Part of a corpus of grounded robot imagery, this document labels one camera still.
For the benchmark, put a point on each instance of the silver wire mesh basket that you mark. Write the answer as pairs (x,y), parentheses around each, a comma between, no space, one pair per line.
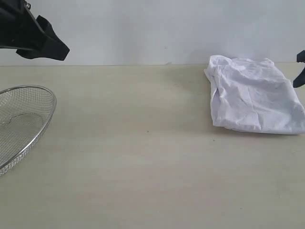
(25,113)

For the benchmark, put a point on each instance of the white t-shirt red logo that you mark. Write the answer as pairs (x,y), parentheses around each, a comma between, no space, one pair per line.
(253,96)

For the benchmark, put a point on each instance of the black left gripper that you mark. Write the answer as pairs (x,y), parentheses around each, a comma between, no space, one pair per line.
(32,37)

